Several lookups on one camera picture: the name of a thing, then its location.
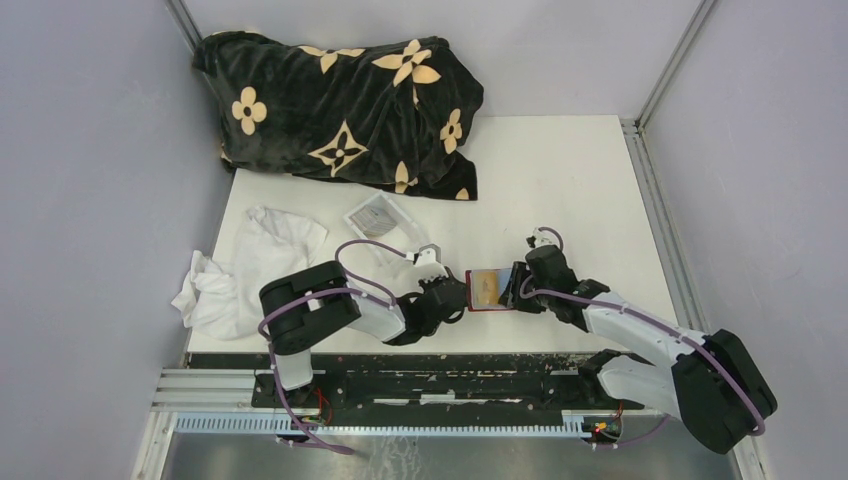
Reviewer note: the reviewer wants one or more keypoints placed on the white plastic card box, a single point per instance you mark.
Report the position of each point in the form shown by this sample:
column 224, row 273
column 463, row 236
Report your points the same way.
column 407, row 236

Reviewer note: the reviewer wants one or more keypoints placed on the stack of cards in box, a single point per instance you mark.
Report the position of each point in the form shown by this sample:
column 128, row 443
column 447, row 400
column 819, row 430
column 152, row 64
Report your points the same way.
column 372, row 221

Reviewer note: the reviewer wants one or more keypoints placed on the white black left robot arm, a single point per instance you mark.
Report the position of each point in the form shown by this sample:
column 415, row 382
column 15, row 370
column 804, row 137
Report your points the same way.
column 303, row 309

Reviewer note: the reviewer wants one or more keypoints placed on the red leather card holder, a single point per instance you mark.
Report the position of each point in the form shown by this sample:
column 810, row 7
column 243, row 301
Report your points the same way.
column 504, row 275

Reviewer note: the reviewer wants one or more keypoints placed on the aluminium frame rail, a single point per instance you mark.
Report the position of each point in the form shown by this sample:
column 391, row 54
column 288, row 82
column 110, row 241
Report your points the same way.
column 682, row 292

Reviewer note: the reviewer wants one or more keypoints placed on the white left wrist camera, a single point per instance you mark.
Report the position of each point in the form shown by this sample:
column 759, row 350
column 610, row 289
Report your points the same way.
column 426, row 263

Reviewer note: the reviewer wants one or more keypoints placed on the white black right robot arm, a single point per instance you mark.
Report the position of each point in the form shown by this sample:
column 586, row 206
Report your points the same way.
column 709, row 382

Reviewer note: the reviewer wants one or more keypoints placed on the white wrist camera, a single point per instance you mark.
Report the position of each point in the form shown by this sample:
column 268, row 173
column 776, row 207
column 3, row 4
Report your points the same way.
column 537, row 239
column 426, row 263

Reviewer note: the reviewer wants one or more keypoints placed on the yellow credit card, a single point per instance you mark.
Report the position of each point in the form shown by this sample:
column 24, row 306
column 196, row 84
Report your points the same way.
column 486, row 289

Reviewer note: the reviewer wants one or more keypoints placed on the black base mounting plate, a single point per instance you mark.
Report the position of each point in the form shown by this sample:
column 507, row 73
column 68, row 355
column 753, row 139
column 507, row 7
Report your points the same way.
column 443, row 390

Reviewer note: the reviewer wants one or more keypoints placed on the black floral blanket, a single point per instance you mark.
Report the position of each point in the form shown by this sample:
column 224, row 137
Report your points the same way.
column 391, row 117

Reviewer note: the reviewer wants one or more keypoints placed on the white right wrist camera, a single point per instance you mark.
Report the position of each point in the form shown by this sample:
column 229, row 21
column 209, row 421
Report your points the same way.
column 537, row 239

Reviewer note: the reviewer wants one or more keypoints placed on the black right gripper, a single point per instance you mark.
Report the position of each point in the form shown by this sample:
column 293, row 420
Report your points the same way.
column 513, row 293

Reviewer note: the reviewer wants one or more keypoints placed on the white crumpled cloth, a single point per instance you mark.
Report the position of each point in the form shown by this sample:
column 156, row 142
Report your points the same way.
column 221, row 299

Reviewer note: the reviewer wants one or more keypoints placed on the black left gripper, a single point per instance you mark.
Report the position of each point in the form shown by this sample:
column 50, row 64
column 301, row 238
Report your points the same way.
column 425, row 284

